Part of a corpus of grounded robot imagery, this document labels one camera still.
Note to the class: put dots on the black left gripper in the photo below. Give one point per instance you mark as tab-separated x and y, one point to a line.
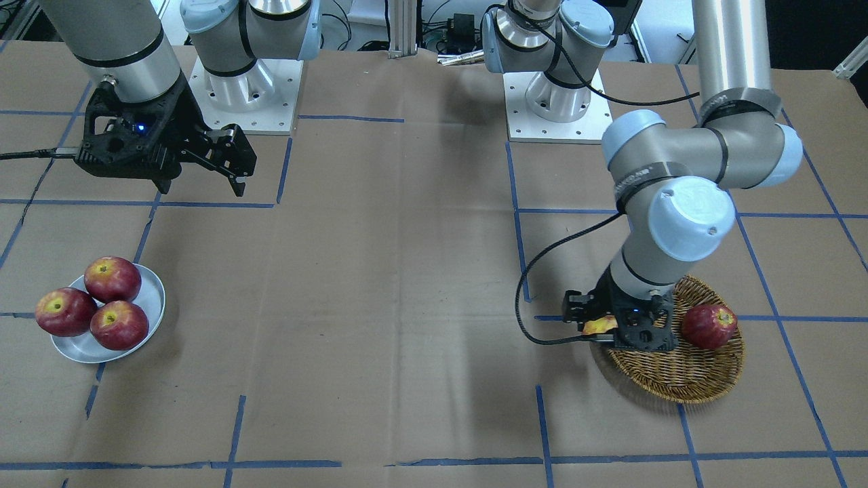
607	299

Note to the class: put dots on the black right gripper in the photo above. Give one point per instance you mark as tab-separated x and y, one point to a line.
180	116

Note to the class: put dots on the red yellow apple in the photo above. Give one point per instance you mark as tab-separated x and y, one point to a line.
600	326

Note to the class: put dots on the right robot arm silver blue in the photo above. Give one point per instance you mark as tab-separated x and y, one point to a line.
125	41

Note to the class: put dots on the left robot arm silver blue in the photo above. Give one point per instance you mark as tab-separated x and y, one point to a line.
672	184

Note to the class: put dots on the wicker basket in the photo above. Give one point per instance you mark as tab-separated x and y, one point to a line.
686	375

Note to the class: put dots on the dark red apple in basket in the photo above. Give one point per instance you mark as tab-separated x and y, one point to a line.
709	326

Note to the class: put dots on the light blue plate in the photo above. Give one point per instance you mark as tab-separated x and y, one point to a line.
85	349

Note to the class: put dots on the red apple plate rear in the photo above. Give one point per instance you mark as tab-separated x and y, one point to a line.
112	278

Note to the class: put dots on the red apple plate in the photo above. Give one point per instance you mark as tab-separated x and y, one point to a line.
65	312
112	278
119	326

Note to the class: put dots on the red apple plate front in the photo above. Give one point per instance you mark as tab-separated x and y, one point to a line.
119	326

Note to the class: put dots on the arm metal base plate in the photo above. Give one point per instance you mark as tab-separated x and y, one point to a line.
542	112
262	101

